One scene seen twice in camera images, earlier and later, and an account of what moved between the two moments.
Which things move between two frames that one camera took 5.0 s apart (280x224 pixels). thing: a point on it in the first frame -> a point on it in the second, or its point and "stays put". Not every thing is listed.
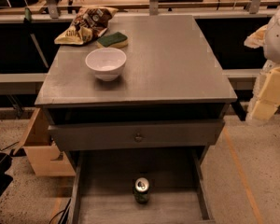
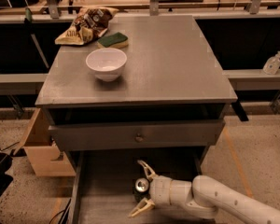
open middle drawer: x=178 y=187 stays put
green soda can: x=141 y=189 stays put
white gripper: x=278 y=41 -> x=161 y=189
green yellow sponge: x=115 y=39 stays put
